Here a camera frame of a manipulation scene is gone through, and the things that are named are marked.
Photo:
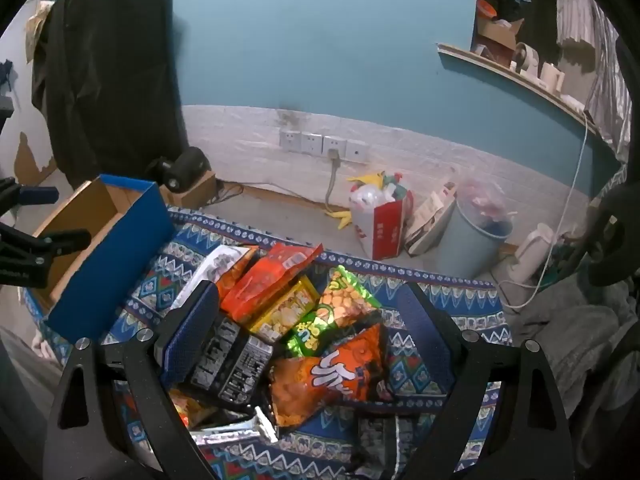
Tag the blue cardboard box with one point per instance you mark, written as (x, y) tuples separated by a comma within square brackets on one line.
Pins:
[(120, 255)]

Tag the orange round lid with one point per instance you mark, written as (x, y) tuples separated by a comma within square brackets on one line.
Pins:
[(485, 7)]

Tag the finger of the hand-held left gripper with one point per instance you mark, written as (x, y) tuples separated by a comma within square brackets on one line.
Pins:
[(45, 247), (37, 195)]

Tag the white cup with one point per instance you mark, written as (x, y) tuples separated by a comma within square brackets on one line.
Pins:
[(552, 77)]

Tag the grey blanket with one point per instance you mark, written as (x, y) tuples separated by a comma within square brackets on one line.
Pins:
[(575, 350)]

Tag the open cardboard box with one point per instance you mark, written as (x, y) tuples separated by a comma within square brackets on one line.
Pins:
[(502, 32)]

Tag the orange-red snack packet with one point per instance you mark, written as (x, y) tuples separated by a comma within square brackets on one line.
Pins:
[(270, 280)]

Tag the wooden wall shelf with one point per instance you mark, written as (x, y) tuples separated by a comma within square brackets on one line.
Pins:
[(500, 67)]

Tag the light blue trash bin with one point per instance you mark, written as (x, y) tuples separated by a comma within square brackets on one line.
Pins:
[(470, 255)]

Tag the orange snack packet white lettering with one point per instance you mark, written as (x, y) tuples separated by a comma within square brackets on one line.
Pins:
[(320, 385)]

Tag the yellow banana peel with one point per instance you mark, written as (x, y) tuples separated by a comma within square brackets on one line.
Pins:
[(369, 180), (342, 217)]

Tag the white round camera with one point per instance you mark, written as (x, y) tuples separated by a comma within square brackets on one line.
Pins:
[(525, 57)]

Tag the green snack packet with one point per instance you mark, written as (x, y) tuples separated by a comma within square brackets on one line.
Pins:
[(335, 305)]

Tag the small orange yellow snack packet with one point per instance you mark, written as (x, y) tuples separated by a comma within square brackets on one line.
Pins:
[(192, 407)]

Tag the small brown cardboard box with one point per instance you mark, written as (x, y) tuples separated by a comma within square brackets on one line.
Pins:
[(200, 190)]

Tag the white paper bag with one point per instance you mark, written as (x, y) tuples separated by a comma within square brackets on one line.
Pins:
[(430, 220)]

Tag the white wall socket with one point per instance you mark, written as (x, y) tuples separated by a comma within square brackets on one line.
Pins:
[(334, 146), (290, 141), (312, 144), (357, 151)]

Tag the blue patterned blanket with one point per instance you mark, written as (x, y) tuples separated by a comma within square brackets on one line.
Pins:
[(470, 300)]

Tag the white kettle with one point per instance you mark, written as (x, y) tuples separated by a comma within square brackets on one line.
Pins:
[(530, 255)]

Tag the black device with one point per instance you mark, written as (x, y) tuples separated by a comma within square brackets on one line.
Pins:
[(182, 165)]

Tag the black silver snack packet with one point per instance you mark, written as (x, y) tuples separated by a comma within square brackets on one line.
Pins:
[(380, 440)]

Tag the white red carton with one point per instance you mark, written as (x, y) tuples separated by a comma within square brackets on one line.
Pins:
[(385, 230)]

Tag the black curved object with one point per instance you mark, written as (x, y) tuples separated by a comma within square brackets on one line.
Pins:
[(612, 240)]

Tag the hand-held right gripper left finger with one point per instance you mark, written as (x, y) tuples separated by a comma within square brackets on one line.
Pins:
[(192, 332)]

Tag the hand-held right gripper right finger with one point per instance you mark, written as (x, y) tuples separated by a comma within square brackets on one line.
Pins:
[(422, 332)]

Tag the grey striped curtain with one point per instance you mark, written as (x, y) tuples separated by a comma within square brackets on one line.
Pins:
[(595, 35)]

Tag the black hanging cloth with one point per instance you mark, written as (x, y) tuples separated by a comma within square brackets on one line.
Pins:
[(105, 70)]

